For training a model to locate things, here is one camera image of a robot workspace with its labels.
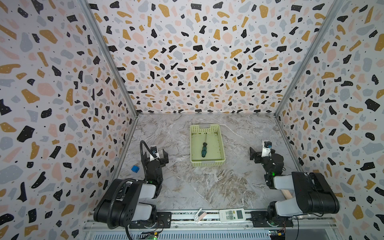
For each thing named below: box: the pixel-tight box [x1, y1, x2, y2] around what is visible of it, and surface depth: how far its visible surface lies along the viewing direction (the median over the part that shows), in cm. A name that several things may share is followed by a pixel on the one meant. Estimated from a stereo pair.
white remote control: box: [219, 208, 246, 222], surface depth 76 cm
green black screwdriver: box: [201, 132, 208, 158], surface depth 102 cm
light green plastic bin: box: [189, 124, 226, 167], surface depth 105 cm
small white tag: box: [193, 207, 207, 223], surface depth 76 cm
